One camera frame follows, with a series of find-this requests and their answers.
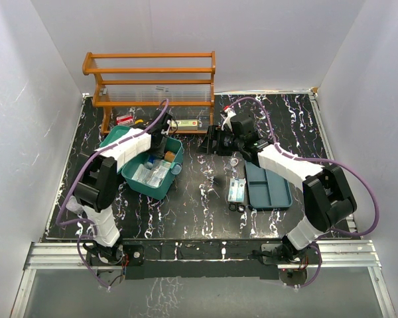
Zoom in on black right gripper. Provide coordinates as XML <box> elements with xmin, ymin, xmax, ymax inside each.
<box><xmin>197</xmin><ymin>125</ymin><xmax>243</xmax><ymax>156</ymax></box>

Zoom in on brown bottle orange cap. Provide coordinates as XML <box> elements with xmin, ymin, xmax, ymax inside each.
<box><xmin>164</xmin><ymin>151</ymin><xmax>176</xmax><ymax>162</ymax></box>

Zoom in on clear plastic bag packet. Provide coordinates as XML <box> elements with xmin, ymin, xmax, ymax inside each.
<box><xmin>147</xmin><ymin>160</ymin><xmax>171</xmax><ymax>187</ymax></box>

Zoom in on green plastic medicine box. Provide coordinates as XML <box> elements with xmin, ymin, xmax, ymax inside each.
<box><xmin>97</xmin><ymin>126</ymin><xmax>183</xmax><ymax>200</ymax></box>

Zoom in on small round clear packet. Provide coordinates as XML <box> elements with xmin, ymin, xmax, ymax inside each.
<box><xmin>230</xmin><ymin>158</ymin><xmax>239</xmax><ymax>167</ymax></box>

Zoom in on white blue-label packet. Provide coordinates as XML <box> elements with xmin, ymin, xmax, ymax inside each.
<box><xmin>131</xmin><ymin>164</ymin><xmax>151</xmax><ymax>184</ymax></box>

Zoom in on blue white packet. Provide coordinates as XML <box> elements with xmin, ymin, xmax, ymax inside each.
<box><xmin>228</xmin><ymin>178</ymin><xmax>246</xmax><ymax>203</ymax></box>

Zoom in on blue grey divided tray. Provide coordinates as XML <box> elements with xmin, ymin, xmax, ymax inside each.
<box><xmin>245</xmin><ymin>162</ymin><xmax>293</xmax><ymax>211</ymax></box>

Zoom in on blue white roll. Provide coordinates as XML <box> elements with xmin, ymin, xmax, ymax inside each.
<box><xmin>145</xmin><ymin>159</ymin><xmax>155</xmax><ymax>169</ymax></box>

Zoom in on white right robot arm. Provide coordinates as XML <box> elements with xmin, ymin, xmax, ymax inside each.
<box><xmin>198</xmin><ymin>115</ymin><xmax>357</xmax><ymax>263</ymax></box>

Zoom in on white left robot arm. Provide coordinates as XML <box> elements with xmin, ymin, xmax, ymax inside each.
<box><xmin>72</xmin><ymin>112</ymin><xmax>172</xmax><ymax>264</ymax></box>

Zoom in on red white medicine box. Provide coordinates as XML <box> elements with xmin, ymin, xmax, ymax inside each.
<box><xmin>116</xmin><ymin>114</ymin><xmax>135</xmax><ymax>126</ymax></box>

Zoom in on pale green long box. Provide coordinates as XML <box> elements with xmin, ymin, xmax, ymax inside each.
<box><xmin>175</xmin><ymin>119</ymin><xmax>198</xmax><ymax>131</ymax></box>

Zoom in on orange wooden shelf rack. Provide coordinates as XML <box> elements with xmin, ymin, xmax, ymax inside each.
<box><xmin>82</xmin><ymin>51</ymin><xmax>216</xmax><ymax>134</ymax></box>

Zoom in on black scissors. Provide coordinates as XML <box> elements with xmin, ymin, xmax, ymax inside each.
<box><xmin>228</xmin><ymin>202</ymin><xmax>246</xmax><ymax>213</ymax></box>

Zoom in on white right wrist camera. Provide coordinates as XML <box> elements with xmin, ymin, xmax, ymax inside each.
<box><xmin>220</xmin><ymin>105</ymin><xmax>236</xmax><ymax>131</ymax></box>

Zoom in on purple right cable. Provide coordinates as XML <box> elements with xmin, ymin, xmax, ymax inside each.
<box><xmin>224</xmin><ymin>97</ymin><xmax>381</xmax><ymax>238</ymax></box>

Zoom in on purple cable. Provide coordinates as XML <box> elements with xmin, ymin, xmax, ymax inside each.
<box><xmin>56</xmin><ymin>98</ymin><xmax>170</xmax><ymax>292</ymax></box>
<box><xmin>224</xmin><ymin>97</ymin><xmax>381</xmax><ymax>238</ymax></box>

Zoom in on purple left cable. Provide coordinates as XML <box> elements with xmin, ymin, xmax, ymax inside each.
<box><xmin>56</xmin><ymin>98</ymin><xmax>170</xmax><ymax>292</ymax></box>

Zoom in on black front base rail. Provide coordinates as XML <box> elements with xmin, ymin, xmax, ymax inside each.
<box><xmin>83</xmin><ymin>239</ymin><xmax>321</xmax><ymax>280</ymax></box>

